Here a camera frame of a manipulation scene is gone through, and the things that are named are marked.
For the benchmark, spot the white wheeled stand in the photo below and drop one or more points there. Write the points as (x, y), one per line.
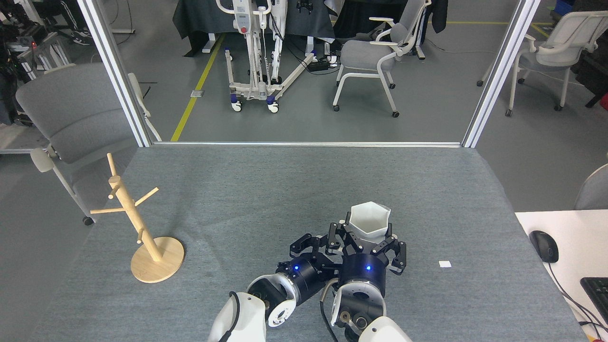
(261, 88)

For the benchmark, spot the wooden cup rack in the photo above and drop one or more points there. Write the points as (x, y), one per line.
(154, 263)

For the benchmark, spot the grey chair white mesh back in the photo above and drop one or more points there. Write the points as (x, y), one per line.
(546, 59)

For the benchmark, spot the grey chair white frame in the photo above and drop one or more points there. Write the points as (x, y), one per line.
(365, 54)

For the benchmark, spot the dark equipment rack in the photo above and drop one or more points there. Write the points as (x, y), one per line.
(23, 42)

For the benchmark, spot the silver frame post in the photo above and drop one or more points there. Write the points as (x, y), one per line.
(116, 76)
(501, 76)

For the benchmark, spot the grey chair backrest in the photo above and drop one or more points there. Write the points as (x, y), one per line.
(596, 192)

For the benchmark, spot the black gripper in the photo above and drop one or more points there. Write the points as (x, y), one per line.
(363, 268)
(306, 278)

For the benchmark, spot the silver frame rail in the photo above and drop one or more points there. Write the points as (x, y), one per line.
(304, 144)

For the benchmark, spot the black table cloth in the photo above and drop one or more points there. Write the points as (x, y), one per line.
(199, 19)

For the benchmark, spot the white hexagonal cup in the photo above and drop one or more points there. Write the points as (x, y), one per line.
(370, 221)

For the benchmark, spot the large grey office chair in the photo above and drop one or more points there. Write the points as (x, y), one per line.
(76, 114)

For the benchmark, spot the black power strip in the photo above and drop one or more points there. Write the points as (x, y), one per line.
(319, 65)

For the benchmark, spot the white desk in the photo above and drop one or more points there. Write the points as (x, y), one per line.
(579, 237)

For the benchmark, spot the black computer mouse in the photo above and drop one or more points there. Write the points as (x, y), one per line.
(544, 246)

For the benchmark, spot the small white tag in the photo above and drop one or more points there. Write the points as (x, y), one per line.
(445, 264)

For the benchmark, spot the black keyboard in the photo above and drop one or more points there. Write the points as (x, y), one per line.
(598, 294)

